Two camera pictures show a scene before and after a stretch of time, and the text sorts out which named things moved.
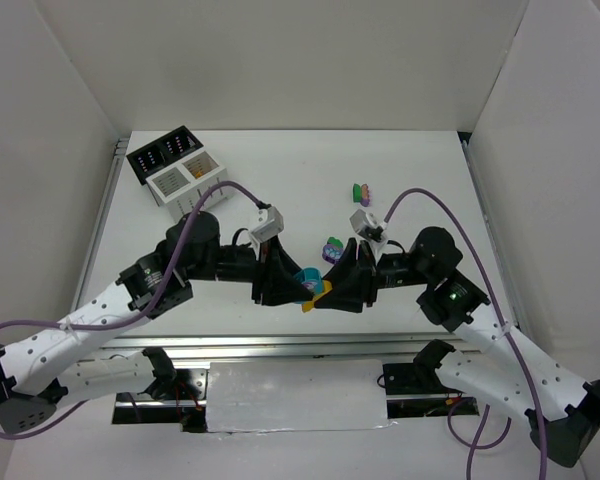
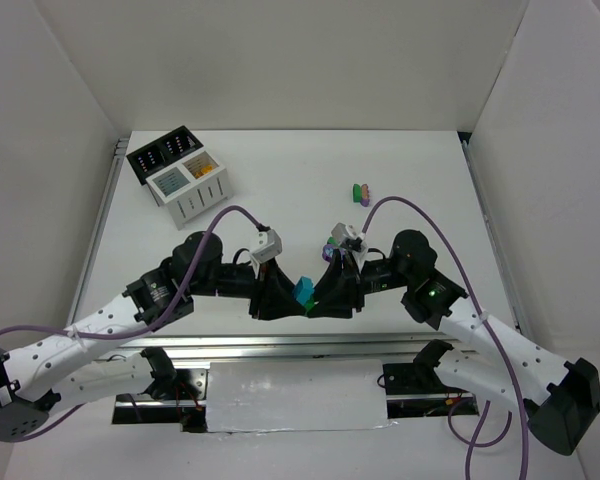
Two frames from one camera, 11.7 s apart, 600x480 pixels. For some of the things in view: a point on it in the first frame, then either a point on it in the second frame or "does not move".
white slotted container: x=180 y=189 does not move
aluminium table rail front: x=302 y=348 does not move
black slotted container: x=149 y=158 does not move
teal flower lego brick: x=312 y=278 -> x=172 y=183
